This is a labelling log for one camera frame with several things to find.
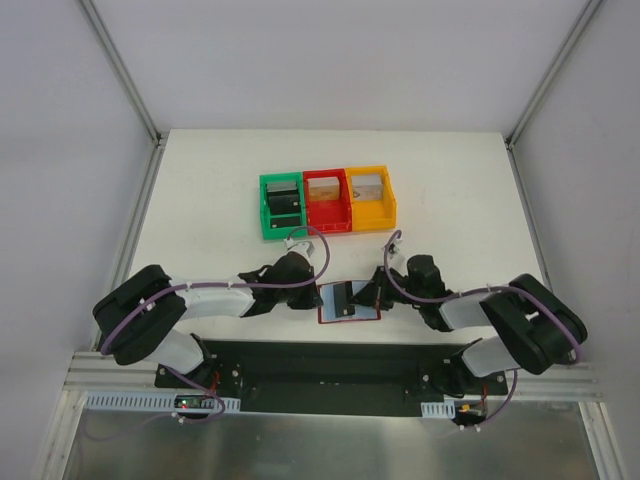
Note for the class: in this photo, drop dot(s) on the black cards in green bin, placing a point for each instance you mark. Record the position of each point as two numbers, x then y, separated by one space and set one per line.
283 198

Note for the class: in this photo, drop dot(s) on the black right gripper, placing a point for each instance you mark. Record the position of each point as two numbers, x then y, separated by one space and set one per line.
377 288

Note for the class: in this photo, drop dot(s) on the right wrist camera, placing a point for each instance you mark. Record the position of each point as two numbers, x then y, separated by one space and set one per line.
392 248

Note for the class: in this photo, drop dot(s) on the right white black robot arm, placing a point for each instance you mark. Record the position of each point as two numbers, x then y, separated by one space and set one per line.
534 329

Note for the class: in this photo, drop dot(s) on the green plastic bin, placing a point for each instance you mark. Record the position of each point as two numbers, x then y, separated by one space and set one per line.
277 234

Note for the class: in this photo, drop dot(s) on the white cable duct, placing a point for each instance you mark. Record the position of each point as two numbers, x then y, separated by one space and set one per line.
152 402
445 409

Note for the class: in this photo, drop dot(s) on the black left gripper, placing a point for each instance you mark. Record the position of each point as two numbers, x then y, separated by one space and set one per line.
310 295

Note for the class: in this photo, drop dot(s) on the wooden cards in red bin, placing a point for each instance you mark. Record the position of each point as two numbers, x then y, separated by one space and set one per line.
323 189

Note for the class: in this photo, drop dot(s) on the cards in yellow bin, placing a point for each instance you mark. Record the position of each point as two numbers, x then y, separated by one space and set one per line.
367 187

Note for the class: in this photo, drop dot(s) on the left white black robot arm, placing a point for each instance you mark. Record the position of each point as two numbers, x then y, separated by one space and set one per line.
138 319

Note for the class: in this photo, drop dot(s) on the red plastic bin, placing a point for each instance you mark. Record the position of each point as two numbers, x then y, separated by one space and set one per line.
329 217

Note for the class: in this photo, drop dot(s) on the red leather card holder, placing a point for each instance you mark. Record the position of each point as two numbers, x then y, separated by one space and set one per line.
326 313

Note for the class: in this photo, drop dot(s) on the right white cable duct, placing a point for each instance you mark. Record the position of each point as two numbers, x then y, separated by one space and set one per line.
445 409

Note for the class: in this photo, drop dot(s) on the left white cable duct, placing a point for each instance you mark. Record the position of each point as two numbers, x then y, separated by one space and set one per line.
152 402

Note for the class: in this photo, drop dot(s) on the yellow plastic bin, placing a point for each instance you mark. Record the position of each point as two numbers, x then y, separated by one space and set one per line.
373 203

